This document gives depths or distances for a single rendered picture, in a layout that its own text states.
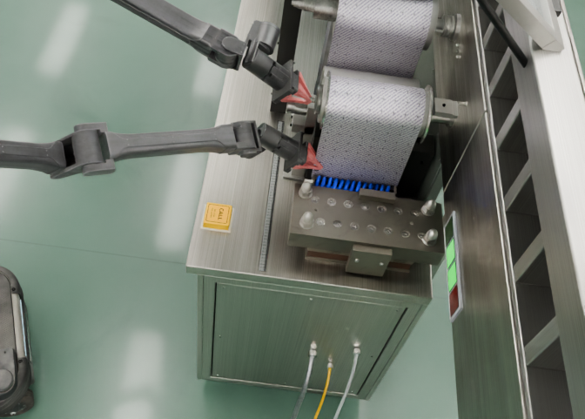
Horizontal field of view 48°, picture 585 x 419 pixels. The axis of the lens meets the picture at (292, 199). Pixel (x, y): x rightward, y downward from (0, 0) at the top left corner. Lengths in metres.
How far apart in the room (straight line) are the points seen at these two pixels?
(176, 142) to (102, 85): 1.95
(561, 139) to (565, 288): 0.26
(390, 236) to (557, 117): 0.65
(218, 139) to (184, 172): 1.49
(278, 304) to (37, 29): 2.39
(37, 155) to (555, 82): 1.02
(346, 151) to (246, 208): 0.34
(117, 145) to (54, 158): 0.13
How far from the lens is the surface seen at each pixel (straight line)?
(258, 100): 2.11
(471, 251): 1.42
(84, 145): 1.46
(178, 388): 2.56
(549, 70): 1.28
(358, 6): 1.72
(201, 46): 1.57
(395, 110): 1.61
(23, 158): 1.43
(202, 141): 1.55
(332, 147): 1.68
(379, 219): 1.72
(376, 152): 1.70
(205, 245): 1.77
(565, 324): 1.02
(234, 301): 1.88
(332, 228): 1.68
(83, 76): 3.51
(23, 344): 2.46
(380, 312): 1.87
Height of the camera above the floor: 2.40
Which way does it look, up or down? 53 degrees down
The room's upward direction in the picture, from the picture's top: 11 degrees clockwise
